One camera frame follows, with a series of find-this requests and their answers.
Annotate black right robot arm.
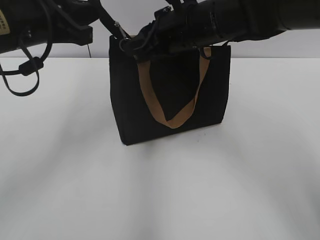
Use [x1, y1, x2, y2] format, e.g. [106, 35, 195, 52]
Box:
[119, 0, 320, 62]

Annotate tan front bag handle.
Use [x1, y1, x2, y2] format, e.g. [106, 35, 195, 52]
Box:
[137, 47, 212, 129]

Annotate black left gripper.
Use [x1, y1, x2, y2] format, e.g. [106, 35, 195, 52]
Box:
[49, 0, 120, 46]

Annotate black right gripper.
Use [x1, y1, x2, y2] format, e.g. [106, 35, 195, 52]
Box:
[119, 0, 215, 62]

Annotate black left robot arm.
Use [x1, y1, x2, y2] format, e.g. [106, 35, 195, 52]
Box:
[0, 0, 122, 54]

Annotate silver zipper pull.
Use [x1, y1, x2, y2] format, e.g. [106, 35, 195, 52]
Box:
[114, 21, 131, 41]

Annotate black tote bag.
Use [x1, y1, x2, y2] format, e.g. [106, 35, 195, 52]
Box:
[109, 36, 231, 146]

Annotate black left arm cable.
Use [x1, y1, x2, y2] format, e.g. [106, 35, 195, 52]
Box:
[0, 0, 53, 97]

